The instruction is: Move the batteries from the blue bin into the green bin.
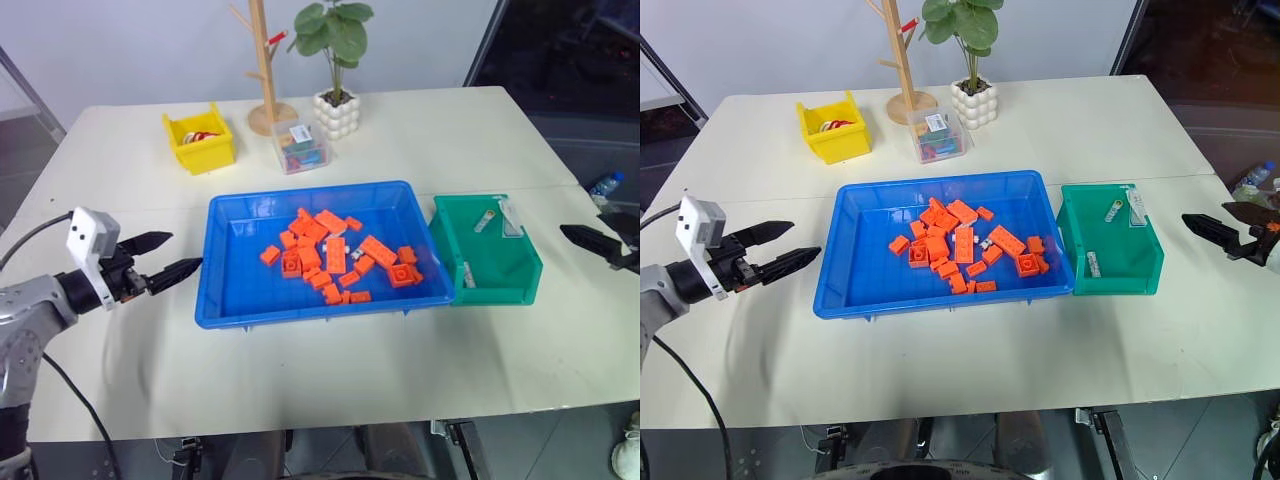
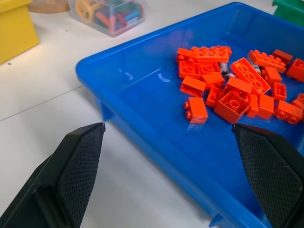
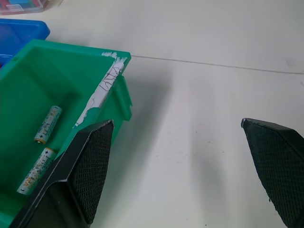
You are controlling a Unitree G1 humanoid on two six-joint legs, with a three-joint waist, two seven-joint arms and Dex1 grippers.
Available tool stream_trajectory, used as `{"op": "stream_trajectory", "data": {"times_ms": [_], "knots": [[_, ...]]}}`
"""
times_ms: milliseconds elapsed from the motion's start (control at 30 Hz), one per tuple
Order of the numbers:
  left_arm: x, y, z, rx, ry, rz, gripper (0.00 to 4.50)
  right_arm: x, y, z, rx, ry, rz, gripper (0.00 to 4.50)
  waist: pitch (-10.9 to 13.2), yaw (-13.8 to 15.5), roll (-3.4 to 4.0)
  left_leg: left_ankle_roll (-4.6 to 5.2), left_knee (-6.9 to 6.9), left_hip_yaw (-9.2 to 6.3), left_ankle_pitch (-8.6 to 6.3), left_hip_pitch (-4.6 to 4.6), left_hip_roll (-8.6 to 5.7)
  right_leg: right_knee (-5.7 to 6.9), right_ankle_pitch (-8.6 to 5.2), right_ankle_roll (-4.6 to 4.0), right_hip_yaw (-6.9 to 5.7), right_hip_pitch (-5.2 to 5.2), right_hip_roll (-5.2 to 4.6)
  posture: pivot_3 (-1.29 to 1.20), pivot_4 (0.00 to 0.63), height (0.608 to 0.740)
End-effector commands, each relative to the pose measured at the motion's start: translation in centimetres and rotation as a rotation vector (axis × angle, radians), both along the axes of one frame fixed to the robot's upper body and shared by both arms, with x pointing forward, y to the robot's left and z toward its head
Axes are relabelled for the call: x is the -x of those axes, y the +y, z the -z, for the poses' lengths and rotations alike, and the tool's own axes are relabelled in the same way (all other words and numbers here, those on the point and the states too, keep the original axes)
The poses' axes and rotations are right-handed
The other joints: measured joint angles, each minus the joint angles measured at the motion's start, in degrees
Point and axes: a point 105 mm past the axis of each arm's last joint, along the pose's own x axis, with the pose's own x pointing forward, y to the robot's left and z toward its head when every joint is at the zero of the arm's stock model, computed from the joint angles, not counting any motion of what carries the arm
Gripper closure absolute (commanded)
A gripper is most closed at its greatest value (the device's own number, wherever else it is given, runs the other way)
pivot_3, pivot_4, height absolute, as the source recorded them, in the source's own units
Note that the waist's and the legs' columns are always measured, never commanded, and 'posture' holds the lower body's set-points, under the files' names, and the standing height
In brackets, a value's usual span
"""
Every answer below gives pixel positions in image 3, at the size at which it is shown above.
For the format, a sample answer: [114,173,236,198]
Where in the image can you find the blue plastic bin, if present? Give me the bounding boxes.
[0,18,51,68]

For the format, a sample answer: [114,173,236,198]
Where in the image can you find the torn white paper label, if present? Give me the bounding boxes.
[72,51,126,129]

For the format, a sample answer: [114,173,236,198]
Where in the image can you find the clear plastic container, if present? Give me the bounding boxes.
[0,0,57,14]

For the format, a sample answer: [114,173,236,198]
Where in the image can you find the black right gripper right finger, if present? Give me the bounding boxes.
[241,117,304,228]

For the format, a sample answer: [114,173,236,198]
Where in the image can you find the green plastic bin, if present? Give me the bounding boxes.
[0,38,133,228]

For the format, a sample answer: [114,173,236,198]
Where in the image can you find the silver AA battery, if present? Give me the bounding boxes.
[34,105,63,144]
[16,147,57,196]

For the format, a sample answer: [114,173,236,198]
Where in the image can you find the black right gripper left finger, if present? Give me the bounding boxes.
[9,119,115,228]

